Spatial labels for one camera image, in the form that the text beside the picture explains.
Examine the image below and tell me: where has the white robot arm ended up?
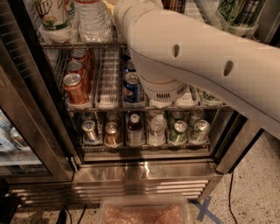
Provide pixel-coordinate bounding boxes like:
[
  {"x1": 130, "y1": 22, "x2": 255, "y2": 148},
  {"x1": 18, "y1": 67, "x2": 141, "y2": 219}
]
[{"x1": 114, "y1": 0, "x2": 280, "y2": 138}]

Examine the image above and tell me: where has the brown bottle white cap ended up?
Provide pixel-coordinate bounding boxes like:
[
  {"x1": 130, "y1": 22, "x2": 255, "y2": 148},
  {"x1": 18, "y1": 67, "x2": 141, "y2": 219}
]
[{"x1": 128, "y1": 114, "x2": 144, "y2": 146}]

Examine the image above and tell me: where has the water bottle bottom shelf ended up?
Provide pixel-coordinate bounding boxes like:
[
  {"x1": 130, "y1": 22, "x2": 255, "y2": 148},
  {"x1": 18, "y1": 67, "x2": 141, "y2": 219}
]
[{"x1": 149, "y1": 114, "x2": 167, "y2": 146}]

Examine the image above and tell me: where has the copper can bottom shelf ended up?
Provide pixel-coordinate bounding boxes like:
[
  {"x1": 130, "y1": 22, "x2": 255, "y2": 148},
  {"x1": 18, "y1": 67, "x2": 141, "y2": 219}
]
[{"x1": 105, "y1": 122, "x2": 120, "y2": 144}]

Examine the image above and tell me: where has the empty white shelf tray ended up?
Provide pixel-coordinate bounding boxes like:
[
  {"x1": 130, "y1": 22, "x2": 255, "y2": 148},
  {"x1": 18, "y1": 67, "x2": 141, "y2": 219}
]
[{"x1": 94, "y1": 48, "x2": 119, "y2": 109}]

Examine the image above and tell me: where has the silver can bottom shelf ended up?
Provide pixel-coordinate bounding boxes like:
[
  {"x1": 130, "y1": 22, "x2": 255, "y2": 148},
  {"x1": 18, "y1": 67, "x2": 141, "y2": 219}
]
[{"x1": 81, "y1": 120, "x2": 98, "y2": 142}]

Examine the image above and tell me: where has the stainless steel fridge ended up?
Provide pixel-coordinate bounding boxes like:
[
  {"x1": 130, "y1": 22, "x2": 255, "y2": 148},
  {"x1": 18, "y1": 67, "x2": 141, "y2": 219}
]
[{"x1": 0, "y1": 0, "x2": 279, "y2": 207}]

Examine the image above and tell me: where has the clear water bottle top shelf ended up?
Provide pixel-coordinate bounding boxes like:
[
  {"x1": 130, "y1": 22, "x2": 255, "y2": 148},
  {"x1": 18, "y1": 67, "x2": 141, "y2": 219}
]
[{"x1": 74, "y1": 0, "x2": 112, "y2": 43}]

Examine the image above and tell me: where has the glass fridge door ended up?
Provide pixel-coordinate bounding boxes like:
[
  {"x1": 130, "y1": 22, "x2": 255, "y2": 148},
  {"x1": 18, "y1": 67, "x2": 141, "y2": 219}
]
[{"x1": 0, "y1": 40, "x2": 73, "y2": 184}]

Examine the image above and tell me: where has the green 7UP bottle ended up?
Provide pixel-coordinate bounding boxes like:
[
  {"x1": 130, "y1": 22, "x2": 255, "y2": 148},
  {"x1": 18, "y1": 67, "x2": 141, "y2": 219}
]
[{"x1": 33, "y1": 0, "x2": 70, "y2": 31}]

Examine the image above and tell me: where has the green tall can top shelf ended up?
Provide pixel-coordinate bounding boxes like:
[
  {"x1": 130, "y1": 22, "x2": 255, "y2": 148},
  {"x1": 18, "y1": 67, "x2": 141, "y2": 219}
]
[{"x1": 218, "y1": 0, "x2": 266, "y2": 27}]

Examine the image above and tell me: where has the blue Pepsi can front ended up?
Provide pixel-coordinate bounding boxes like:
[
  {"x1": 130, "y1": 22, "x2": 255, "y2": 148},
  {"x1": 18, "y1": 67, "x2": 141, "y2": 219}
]
[{"x1": 123, "y1": 72, "x2": 144, "y2": 103}]

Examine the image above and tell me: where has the blue pepsi can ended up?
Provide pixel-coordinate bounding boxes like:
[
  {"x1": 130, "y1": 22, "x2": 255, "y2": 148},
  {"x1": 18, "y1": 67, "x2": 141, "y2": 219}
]
[
  {"x1": 124, "y1": 59, "x2": 136, "y2": 73},
  {"x1": 123, "y1": 72, "x2": 144, "y2": 103}
]

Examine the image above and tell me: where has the green can bottom left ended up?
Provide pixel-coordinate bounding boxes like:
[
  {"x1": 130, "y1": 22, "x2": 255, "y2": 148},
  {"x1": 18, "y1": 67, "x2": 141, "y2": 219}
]
[{"x1": 169, "y1": 120, "x2": 187, "y2": 144}]

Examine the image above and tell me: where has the blue Pepsi can middle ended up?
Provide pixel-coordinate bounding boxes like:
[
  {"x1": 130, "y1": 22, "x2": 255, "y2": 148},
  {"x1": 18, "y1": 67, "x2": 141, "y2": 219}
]
[{"x1": 124, "y1": 59, "x2": 136, "y2": 73}]

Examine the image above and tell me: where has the green can bottom right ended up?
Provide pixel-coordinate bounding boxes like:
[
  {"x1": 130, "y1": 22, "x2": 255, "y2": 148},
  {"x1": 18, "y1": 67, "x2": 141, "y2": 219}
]
[{"x1": 190, "y1": 120, "x2": 210, "y2": 143}]

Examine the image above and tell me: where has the red soda can front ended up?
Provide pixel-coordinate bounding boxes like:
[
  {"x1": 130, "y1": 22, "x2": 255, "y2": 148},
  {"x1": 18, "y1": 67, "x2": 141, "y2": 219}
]
[{"x1": 63, "y1": 73, "x2": 89, "y2": 105}]

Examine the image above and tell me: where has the red soda can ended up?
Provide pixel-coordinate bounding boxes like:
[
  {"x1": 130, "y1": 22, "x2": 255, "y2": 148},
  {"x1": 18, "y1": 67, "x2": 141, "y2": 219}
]
[
  {"x1": 63, "y1": 73, "x2": 89, "y2": 105},
  {"x1": 66, "y1": 59, "x2": 91, "y2": 93},
  {"x1": 70, "y1": 48, "x2": 94, "y2": 80}
]

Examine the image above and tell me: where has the green soda can front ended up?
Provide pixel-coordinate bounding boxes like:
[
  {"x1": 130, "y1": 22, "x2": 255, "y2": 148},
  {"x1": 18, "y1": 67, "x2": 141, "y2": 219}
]
[{"x1": 203, "y1": 92, "x2": 220, "y2": 102}]

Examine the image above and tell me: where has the red soda can middle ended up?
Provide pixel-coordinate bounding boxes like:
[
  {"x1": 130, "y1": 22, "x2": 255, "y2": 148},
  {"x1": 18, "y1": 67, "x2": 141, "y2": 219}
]
[{"x1": 66, "y1": 59, "x2": 91, "y2": 93}]

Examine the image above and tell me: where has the red soda can back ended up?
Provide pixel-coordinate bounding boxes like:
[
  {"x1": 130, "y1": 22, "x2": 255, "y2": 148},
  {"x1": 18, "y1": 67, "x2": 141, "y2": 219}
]
[{"x1": 70, "y1": 48, "x2": 94, "y2": 80}]

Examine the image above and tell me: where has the clear plastic bin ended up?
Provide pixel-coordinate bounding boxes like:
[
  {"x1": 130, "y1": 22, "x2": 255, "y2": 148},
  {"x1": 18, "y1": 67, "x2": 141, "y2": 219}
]
[{"x1": 98, "y1": 194, "x2": 191, "y2": 224}]

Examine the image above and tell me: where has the brown patterned tall can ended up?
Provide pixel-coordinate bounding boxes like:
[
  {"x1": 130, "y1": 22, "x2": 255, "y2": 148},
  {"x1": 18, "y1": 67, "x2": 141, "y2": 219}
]
[{"x1": 161, "y1": 0, "x2": 186, "y2": 13}]

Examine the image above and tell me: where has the blue tape cross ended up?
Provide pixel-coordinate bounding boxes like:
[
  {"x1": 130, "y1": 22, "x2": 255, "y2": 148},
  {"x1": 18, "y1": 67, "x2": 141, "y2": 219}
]
[{"x1": 190, "y1": 196, "x2": 221, "y2": 224}]

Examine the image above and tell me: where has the black power cable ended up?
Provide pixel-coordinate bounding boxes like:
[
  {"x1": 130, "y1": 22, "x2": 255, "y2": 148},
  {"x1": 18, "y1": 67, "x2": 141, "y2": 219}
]
[{"x1": 227, "y1": 171, "x2": 239, "y2": 224}]

